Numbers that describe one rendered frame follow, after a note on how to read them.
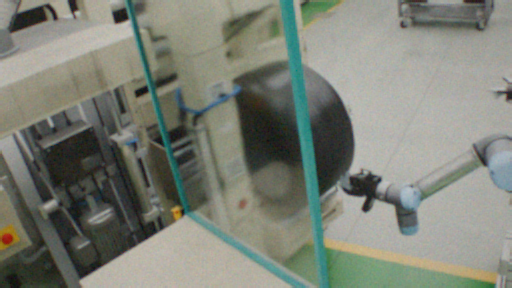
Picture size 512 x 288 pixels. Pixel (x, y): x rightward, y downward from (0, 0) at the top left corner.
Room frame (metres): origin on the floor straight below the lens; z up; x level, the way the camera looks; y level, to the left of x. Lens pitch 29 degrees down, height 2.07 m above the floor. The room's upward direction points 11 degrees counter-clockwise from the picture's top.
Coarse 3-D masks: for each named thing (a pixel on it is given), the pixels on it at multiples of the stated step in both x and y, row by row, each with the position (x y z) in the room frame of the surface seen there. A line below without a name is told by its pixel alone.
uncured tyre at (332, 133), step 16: (304, 80) 1.60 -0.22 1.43; (320, 80) 1.61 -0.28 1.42; (320, 96) 1.55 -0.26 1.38; (336, 96) 1.57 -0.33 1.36; (320, 112) 1.50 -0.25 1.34; (336, 112) 1.52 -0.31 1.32; (320, 128) 1.46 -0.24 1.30; (336, 128) 1.49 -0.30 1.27; (352, 128) 1.54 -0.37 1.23; (320, 144) 1.43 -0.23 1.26; (336, 144) 1.47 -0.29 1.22; (352, 144) 1.52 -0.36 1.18; (320, 160) 1.41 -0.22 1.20; (336, 160) 1.46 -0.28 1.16; (352, 160) 1.53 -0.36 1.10; (320, 176) 1.41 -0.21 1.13; (336, 176) 1.48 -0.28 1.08; (320, 192) 1.45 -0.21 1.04
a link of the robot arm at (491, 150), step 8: (488, 144) 1.23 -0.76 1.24; (496, 144) 1.20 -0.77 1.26; (504, 144) 1.18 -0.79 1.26; (488, 152) 1.20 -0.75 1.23; (496, 152) 1.16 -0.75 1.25; (504, 152) 1.14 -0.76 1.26; (488, 160) 1.18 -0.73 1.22; (496, 160) 1.13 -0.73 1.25; (504, 160) 1.11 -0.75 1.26; (488, 168) 1.15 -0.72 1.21; (496, 168) 1.11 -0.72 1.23; (504, 168) 1.10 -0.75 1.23; (496, 176) 1.11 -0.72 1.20; (504, 176) 1.10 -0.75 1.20; (496, 184) 1.11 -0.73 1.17; (504, 184) 1.09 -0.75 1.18
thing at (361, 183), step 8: (360, 168) 1.46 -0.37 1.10; (352, 176) 1.42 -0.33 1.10; (360, 176) 1.41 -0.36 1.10; (368, 176) 1.39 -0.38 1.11; (376, 176) 1.38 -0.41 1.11; (352, 184) 1.42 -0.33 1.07; (360, 184) 1.38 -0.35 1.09; (368, 184) 1.37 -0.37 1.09; (376, 184) 1.35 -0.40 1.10; (360, 192) 1.38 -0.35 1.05
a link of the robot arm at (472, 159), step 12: (480, 144) 1.28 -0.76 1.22; (468, 156) 1.29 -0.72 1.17; (480, 156) 1.26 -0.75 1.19; (444, 168) 1.33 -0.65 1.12; (456, 168) 1.30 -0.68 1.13; (468, 168) 1.28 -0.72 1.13; (420, 180) 1.37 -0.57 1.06; (432, 180) 1.33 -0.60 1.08; (444, 180) 1.30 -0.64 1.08; (456, 180) 1.29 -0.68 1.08; (432, 192) 1.32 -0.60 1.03
